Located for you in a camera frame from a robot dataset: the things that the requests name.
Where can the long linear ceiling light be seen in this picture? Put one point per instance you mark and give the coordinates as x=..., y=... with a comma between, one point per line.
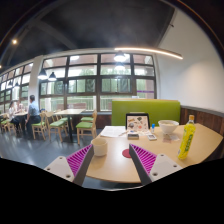
x=150, y=51

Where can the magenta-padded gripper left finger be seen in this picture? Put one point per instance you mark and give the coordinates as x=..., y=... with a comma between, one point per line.
x=79, y=160

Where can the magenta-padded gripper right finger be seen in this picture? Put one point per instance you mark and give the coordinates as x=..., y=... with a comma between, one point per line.
x=144, y=159

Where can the green upholstered booth bench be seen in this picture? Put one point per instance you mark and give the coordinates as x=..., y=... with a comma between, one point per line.
x=146, y=107

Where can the small blue-capped white bottle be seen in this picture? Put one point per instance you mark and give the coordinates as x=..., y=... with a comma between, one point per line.
x=153, y=128

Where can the large dark-framed window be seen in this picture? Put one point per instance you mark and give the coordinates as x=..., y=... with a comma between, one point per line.
x=83, y=86

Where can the yellow green-labelled drink bottle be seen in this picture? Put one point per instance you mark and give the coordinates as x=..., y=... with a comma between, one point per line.
x=186, y=140

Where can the small dark box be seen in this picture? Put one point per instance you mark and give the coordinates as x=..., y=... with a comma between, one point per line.
x=133, y=136

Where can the flat round red coaster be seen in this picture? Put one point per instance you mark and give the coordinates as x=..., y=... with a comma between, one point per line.
x=126, y=153

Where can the wooden dining table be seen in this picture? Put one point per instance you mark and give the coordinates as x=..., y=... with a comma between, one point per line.
x=69, y=112

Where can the white paper cup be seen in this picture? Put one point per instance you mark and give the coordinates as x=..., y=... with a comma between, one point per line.
x=99, y=147

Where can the small white handheld device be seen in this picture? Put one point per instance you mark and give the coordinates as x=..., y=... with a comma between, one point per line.
x=151, y=137

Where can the person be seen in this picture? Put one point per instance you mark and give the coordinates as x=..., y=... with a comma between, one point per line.
x=13, y=113
x=33, y=111

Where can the white ceramic bowl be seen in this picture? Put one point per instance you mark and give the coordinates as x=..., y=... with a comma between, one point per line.
x=168, y=126

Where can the white paper sheet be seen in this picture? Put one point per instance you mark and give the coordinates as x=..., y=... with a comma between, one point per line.
x=111, y=131

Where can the black tablet with stickers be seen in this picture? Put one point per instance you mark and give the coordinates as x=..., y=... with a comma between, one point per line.
x=137, y=122

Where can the wooden chairs with green seats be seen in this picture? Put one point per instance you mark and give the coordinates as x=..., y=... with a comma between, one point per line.
x=85, y=125

